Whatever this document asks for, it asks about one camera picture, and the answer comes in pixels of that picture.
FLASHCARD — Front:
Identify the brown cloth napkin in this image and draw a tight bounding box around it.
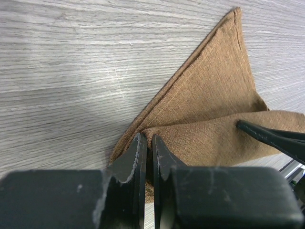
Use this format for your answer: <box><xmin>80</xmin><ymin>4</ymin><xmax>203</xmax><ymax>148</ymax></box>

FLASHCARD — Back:
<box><xmin>106</xmin><ymin>6</ymin><xmax>305</xmax><ymax>205</ymax></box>

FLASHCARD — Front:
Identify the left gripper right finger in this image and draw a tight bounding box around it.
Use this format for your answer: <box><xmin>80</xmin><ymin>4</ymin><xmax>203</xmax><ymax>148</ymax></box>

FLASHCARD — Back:
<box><xmin>152</xmin><ymin>135</ymin><xmax>304</xmax><ymax>229</ymax></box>

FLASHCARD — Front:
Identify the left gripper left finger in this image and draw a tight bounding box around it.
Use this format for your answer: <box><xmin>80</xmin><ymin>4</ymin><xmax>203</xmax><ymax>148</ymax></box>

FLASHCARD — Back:
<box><xmin>0</xmin><ymin>133</ymin><xmax>147</xmax><ymax>229</ymax></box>

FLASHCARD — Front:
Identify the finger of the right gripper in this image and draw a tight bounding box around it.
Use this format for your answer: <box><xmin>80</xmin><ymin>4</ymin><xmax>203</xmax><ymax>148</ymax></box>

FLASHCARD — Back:
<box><xmin>236</xmin><ymin>120</ymin><xmax>305</xmax><ymax>164</ymax></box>

